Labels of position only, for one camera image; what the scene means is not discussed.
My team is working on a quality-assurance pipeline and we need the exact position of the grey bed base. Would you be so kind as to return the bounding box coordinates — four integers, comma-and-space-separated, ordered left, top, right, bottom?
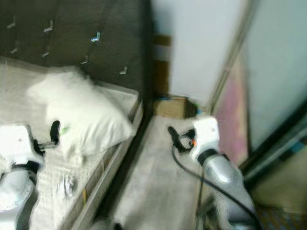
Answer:
72, 103, 149, 230

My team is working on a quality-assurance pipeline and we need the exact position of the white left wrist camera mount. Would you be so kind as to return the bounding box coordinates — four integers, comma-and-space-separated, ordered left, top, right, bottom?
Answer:
0, 125, 35, 168

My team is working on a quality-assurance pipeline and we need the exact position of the wardrobe with sliding door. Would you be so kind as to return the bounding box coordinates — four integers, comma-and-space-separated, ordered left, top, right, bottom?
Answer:
209, 0, 307, 192

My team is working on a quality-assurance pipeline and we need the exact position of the dark tufted headboard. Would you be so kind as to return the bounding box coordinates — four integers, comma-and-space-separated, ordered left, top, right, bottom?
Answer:
0, 0, 155, 104

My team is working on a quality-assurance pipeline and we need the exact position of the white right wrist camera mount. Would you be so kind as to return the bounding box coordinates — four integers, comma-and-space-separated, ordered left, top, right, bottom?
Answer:
192, 116, 220, 161

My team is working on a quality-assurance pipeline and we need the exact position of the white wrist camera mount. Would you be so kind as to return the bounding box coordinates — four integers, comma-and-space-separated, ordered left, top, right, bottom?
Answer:
0, 125, 35, 168
192, 116, 220, 161

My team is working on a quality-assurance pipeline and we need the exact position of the white pillow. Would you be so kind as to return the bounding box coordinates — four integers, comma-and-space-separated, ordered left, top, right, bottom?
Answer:
26, 67, 136, 166

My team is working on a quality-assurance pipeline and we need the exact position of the grey floor mat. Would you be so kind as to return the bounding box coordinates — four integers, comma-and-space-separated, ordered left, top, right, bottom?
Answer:
108, 115, 209, 230

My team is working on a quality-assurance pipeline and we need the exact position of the brown cardboard box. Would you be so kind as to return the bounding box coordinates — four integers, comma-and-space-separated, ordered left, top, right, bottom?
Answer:
153, 96, 198, 119

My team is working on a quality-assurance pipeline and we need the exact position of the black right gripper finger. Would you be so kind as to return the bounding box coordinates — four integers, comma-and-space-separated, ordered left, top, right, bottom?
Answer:
168, 126, 184, 150

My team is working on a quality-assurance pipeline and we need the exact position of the white quilted mattress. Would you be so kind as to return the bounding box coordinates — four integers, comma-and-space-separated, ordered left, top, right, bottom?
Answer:
0, 57, 143, 230

